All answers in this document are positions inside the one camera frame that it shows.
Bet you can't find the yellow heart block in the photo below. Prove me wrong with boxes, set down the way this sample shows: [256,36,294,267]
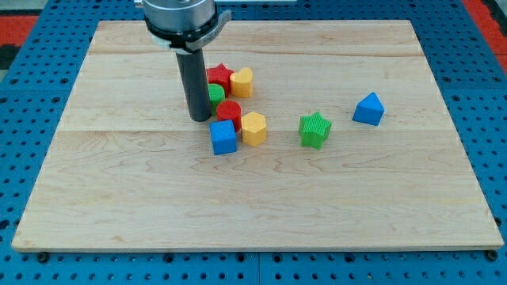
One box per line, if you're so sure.
[230,67,254,98]

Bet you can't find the blue cube block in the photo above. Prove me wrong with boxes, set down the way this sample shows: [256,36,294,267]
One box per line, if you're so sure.
[209,120,238,155]

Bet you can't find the green cylinder block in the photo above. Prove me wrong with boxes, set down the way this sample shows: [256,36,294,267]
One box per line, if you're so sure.
[208,83,225,116]

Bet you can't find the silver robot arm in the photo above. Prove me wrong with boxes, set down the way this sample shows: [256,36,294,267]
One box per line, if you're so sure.
[135,0,232,122]

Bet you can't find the red star block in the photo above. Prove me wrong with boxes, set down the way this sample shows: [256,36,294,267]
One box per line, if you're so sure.
[206,63,234,97]

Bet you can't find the green star block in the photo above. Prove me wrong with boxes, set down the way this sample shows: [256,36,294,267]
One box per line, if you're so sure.
[298,112,332,150]

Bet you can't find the red cylinder block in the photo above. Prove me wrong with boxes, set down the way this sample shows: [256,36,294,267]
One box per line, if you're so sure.
[215,101,242,132]

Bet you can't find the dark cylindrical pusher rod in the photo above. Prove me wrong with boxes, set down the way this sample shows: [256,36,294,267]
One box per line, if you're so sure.
[177,49,211,122]

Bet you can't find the yellow hexagon block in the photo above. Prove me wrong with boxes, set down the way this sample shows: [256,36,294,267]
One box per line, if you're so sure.
[241,112,267,146]

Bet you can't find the blue triangle block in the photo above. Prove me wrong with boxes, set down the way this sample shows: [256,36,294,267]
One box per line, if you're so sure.
[353,93,385,126]

